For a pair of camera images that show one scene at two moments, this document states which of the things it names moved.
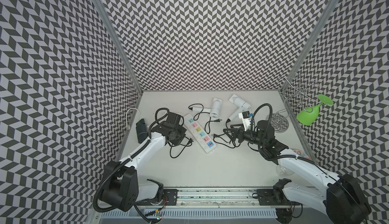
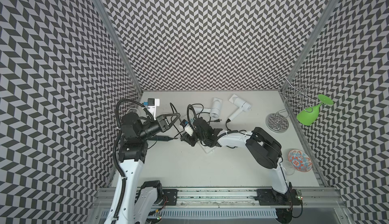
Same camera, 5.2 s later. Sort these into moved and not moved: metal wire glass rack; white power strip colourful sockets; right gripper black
Moved: right gripper black
Not moved: white power strip colourful sockets; metal wire glass rack
